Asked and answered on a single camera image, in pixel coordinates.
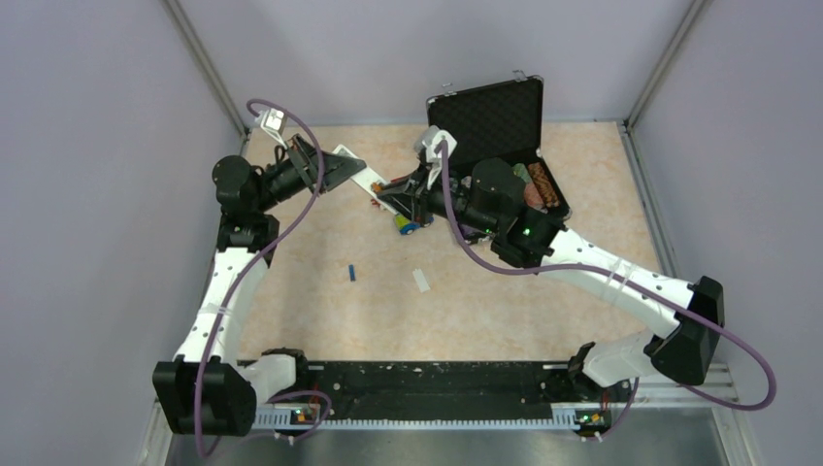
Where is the white remote control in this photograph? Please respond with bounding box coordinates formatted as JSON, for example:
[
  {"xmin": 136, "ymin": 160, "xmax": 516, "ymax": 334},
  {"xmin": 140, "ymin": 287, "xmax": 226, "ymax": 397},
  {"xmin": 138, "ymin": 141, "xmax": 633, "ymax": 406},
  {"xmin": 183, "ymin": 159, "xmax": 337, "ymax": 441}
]
[{"xmin": 332, "ymin": 144, "xmax": 399, "ymax": 216}]

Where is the black poker chip case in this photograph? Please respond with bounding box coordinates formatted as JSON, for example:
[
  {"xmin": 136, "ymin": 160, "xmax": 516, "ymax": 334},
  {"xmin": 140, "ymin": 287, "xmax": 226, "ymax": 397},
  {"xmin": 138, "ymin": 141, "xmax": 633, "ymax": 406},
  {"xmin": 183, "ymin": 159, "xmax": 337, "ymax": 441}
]
[{"xmin": 426, "ymin": 71, "xmax": 572, "ymax": 220}]

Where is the orange blue toy car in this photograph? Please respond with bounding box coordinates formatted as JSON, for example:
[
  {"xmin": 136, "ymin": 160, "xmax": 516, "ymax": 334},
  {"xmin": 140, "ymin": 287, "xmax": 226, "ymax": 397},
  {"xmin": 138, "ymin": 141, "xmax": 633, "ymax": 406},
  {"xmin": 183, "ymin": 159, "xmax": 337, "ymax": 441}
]
[{"xmin": 393, "ymin": 214, "xmax": 434, "ymax": 236}]

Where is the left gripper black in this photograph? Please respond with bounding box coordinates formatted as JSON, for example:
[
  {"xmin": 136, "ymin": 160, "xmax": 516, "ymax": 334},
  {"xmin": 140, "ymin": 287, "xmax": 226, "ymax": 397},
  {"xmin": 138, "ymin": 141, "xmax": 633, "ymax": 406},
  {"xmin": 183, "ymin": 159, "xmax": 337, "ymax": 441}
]
[{"xmin": 254, "ymin": 132, "xmax": 367, "ymax": 212}]

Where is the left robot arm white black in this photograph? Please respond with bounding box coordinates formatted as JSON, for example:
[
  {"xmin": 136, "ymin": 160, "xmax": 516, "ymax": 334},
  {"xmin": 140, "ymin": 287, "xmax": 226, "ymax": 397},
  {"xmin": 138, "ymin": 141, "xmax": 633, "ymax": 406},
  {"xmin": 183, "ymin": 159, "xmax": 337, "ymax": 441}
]
[{"xmin": 152, "ymin": 136, "xmax": 367, "ymax": 437}]

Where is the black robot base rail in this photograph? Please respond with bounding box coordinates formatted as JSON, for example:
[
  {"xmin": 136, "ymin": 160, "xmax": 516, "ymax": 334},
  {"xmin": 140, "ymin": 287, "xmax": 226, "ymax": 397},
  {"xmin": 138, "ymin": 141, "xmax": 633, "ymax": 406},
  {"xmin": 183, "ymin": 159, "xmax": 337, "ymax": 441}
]
[{"xmin": 247, "ymin": 359, "xmax": 635, "ymax": 433}]

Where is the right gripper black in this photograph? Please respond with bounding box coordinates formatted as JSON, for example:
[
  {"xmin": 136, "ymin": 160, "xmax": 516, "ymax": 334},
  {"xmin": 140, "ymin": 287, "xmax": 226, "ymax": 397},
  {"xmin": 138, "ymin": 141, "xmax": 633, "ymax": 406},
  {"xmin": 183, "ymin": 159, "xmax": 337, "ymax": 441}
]
[{"xmin": 379, "ymin": 161, "xmax": 500, "ymax": 237}]

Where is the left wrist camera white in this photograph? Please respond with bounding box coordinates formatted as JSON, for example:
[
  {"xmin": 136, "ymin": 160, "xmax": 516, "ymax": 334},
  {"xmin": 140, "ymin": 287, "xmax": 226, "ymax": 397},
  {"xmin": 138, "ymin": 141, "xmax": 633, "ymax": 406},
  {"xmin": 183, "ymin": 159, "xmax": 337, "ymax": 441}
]
[{"xmin": 255, "ymin": 108, "xmax": 288, "ymax": 148}]

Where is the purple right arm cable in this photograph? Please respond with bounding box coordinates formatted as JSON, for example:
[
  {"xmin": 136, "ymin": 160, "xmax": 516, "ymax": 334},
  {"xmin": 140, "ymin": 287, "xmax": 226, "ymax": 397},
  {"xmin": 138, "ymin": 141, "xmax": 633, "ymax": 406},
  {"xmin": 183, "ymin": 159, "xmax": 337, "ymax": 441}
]
[{"xmin": 437, "ymin": 140, "xmax": 778, "ymax": 413}]

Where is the brown orange chip stack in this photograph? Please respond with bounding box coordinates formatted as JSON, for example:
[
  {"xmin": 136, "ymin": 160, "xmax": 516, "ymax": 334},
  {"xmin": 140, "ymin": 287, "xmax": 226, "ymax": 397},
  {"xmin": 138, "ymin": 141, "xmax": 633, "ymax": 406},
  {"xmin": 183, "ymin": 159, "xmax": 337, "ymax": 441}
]
[{"xmin": 527, "ymin": 162, "xmax": 560, "ymax": 208}]

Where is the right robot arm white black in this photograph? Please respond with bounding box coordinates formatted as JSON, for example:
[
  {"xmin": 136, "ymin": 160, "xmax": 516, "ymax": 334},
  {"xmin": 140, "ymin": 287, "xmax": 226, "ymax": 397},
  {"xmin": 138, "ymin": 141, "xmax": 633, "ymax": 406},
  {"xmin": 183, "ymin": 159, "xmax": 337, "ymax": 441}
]
[{"xmin": 372, "ymin": 158, "xmax": 724, "ymax": 400}]

